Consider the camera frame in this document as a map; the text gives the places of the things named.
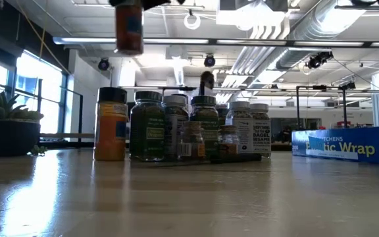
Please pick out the blue plastic wrap box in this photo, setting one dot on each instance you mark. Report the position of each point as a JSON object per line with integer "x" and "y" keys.
{"x": 341, "y": 148}

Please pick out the black metal stand frame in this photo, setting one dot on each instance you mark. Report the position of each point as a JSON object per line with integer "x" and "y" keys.
{"x": 297, "y": 108}

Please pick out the small brown lid glass jar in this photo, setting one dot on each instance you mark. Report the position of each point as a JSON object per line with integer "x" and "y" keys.
{"x": 228, "y": 141}
{"x": 192, "y": 145}

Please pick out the small green succulent sprig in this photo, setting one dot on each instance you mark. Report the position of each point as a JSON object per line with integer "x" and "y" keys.
{"x": 38, "y": 150}

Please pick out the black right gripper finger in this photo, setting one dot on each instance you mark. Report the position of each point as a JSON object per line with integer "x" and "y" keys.
{"x": 123, "y": 2}

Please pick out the silver ventilation duct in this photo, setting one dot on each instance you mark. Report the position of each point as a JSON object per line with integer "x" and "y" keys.
{"x": 308, "y": 26}

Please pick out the white lid seasoning jar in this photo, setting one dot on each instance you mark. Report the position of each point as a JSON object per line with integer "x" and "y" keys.
{"x": 173, "y": 115}
{"x": 242, "y": 131}
{"x": 262, "y": 131}

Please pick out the red spice jar black lid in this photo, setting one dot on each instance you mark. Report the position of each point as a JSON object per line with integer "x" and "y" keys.
{"x": 128, "y": 33}

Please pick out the succulent plant in black pot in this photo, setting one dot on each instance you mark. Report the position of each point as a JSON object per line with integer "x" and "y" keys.
{"x": 8, "y": 138}

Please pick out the long ceiling light bar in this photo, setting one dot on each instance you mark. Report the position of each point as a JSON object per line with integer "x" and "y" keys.
{"x": 176, "y": 41}

